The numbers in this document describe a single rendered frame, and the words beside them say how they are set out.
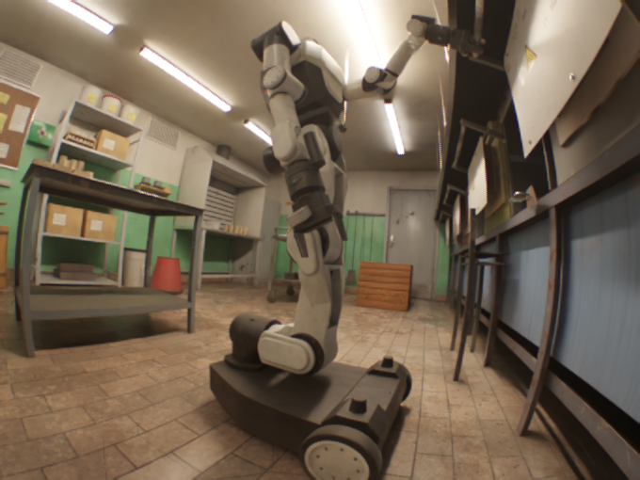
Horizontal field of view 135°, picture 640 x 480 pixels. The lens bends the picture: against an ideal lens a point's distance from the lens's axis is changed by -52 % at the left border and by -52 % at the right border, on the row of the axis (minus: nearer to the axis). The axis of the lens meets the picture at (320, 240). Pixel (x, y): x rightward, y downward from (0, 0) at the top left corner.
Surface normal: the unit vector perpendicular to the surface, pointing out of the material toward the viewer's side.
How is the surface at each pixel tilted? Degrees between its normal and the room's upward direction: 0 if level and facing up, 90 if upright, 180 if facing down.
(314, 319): 90
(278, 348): 90
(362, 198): 90
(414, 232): 90
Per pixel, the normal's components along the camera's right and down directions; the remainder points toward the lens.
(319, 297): -0.28, 0.30
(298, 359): -0.43, -0.11
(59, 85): 0.92, 0.05
